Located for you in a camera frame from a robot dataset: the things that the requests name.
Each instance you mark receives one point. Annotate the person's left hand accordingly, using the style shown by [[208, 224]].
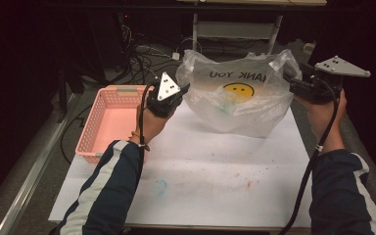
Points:
[[151, 125]]

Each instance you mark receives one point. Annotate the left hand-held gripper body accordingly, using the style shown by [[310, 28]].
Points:
[[166, 88]]

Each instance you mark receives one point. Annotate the white paper sheet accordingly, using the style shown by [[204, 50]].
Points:
[[209, 182]]

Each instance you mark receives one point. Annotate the white power adapter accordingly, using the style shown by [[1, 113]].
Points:
[[176, 56]]

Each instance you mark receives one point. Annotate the person's right hand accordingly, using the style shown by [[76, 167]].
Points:
[[323, 120]]

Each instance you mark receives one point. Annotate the clear smiley plastic bag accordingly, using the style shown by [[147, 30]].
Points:
[[241, 120]]

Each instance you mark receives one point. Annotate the black metal stand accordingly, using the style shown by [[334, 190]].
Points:
[[62, 94]]

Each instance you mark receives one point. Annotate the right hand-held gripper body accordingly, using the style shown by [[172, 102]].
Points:
[[336, 68]]

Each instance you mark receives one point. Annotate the white power strip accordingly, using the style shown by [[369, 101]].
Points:
[[308, 48]]

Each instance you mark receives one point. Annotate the pink plastic basket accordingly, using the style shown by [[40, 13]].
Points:
[[111, 120]]

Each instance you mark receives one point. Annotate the white desk frame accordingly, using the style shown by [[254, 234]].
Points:
[[235, 30]]

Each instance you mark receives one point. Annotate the metal floor rail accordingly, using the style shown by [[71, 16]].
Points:
[[36, 169]]

